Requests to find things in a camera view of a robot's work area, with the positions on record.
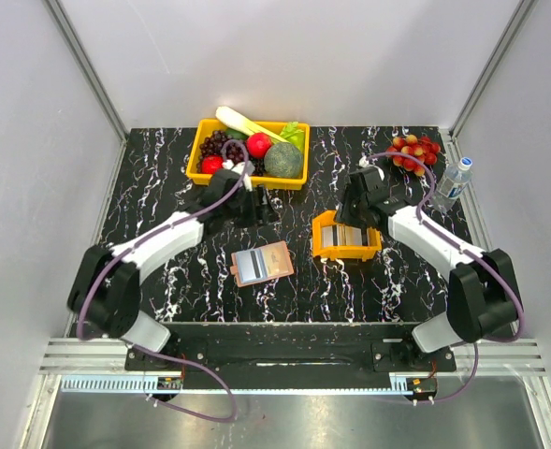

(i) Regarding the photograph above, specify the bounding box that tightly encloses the red apple left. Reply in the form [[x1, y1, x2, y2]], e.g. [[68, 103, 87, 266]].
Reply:
[[200, 155, 224, 175]]

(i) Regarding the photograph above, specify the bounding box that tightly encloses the purple cable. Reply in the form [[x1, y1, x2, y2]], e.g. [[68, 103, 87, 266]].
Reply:
[[76, 138, 253, 422], [359, 152, 525, 406]]

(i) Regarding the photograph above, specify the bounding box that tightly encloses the green avocado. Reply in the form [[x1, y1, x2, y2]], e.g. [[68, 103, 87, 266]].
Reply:
[[225, 128, 248, 141]]

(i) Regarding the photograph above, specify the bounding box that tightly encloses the orange card box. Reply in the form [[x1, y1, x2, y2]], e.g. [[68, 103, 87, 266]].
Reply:
[[312, 210, 383, 262]]

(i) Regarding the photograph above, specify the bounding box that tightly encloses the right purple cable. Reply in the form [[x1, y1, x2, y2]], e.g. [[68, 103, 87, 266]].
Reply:
[[359, 152, 525, 406]]

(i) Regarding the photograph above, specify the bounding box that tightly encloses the yellow credit card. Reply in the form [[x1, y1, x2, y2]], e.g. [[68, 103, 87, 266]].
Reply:
[[261, 244, 290, 277]]

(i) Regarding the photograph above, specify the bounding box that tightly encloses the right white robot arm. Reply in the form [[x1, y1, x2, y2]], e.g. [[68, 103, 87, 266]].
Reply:
[[335, 167, 523, 370]]

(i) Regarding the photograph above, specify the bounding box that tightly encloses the green netted melon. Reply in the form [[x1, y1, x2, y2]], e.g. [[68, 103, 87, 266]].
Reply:
[[264, 142, 303, 179]]

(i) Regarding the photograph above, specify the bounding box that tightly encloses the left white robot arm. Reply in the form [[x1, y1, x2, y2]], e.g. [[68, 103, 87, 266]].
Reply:
[[66, 169, 279, 369]]

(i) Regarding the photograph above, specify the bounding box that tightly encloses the clear plastic water bottle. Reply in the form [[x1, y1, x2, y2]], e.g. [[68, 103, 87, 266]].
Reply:
[[430, 157, 472, 213]]

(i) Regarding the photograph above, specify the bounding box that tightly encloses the aluminium frame rail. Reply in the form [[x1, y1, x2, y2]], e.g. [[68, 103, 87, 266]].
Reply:
[[42, 0, 129, 142]]

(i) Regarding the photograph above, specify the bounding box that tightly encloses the yellow fruit tray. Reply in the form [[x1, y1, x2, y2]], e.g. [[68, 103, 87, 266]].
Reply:
[[185, 118, 312, 190]]

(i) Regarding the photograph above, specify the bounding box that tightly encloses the stack of cards in box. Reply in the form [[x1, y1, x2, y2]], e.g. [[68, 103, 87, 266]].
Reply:
[[321, 224, 371, 248]]

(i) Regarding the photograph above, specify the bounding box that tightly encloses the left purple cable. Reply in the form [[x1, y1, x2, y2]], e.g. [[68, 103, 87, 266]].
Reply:
[[76, 138, 253, 422]]

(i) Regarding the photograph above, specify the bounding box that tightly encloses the red apple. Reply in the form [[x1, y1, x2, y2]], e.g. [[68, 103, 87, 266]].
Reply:
[[200, 155, 224, 175], [246, 133, 272, 159]]

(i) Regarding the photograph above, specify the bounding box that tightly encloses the black grape bunch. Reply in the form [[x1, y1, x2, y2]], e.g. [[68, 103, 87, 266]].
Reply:
[[251, 158, 267, 177]]

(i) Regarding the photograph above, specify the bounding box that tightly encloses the white green leek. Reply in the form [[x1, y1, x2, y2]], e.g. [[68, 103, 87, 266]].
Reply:
[[215, 106, 310, 151]]

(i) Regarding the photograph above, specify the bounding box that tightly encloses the red apple right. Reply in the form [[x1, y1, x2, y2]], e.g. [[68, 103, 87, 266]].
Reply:
[[246, 133, 272, 159]]

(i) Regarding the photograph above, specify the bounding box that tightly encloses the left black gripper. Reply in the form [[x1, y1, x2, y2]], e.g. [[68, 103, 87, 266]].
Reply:
[[223, 184, 280, 229]]

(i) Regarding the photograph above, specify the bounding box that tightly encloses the white magnetic stripe card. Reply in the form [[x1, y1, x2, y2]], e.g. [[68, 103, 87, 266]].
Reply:
[[235, 249, 267, 283]]

